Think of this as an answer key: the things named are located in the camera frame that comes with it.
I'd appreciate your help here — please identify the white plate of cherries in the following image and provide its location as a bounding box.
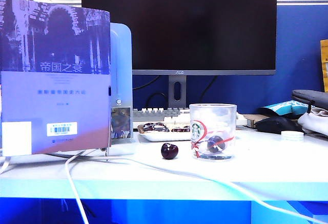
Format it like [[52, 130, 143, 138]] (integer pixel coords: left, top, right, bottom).
[[137, 122, 192, 142]]

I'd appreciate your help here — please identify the teal snack packet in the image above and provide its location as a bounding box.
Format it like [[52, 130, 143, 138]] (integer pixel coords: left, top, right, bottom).
[[257, 100, 309, 118]]

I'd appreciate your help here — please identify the purple Chinese history book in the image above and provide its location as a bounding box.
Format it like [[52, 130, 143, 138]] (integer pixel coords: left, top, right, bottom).
[[0, 0, 112, 157]]

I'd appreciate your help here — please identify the black monitor cable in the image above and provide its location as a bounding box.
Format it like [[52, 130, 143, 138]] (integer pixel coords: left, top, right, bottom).
[[145, 92, 169, 108]]

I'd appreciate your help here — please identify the grey monitor stand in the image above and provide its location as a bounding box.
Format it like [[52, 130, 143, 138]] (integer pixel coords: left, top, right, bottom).
[[168, 75, 187, 108]]

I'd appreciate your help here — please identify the white cloth bag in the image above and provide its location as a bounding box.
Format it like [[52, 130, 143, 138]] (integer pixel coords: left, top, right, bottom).
[[297, 107, 328, 136]]

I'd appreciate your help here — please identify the white cable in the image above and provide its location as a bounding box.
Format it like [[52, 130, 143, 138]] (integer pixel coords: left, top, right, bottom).
[[64, 150, 328, 224]]

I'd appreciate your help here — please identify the small colourful picture card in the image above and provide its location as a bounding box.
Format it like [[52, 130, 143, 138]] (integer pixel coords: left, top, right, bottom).
[[111, 107, 132, 139]]

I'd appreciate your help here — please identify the white and grey keyboard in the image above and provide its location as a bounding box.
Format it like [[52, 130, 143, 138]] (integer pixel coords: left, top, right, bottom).
[[132, 107, 248, 127]]

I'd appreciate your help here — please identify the small white round lid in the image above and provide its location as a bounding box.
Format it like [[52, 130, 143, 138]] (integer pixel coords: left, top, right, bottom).
[[280, 130, 304, 141]]

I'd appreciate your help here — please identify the grey fabric pouch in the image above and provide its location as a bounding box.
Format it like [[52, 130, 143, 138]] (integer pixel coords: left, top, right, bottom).
[[291, 89, 328, 111]]

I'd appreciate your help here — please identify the clear Starbucks glass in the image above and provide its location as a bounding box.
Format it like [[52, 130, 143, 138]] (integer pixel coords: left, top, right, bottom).
[[189, 103, 237, 161]]

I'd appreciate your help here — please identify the yellow paper package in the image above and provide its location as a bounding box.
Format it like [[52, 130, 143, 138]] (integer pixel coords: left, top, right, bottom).
[[320, 39, 328, 93]]

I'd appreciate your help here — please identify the black computer monitor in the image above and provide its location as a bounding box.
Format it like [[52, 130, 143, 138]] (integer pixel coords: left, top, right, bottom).
[[81, 0, 278, 76]]

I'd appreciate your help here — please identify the black computer mouse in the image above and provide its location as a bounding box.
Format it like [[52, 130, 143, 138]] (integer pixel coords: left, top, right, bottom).
[[255, 116, 304, 135]]

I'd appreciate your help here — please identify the brown cardboard box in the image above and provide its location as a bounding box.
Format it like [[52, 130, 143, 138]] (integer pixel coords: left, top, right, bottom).
[[242, 114, 270, 129]]

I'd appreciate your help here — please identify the dark red cherry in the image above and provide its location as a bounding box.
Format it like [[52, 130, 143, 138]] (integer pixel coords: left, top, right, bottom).
[[160, 142, 179, 160], [207, 135, 226, 154]]

